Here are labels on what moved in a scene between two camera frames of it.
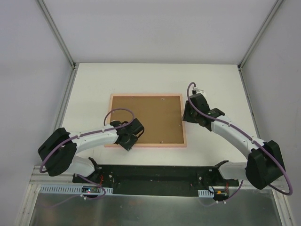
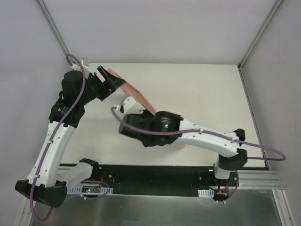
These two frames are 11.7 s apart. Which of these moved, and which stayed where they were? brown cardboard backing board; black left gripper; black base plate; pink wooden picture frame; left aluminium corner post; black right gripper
Moved: black left gripper; brown cardboard backing board; pink wooden picture frame; black right gripper
Stayed: left aluminium corner post; black base plate
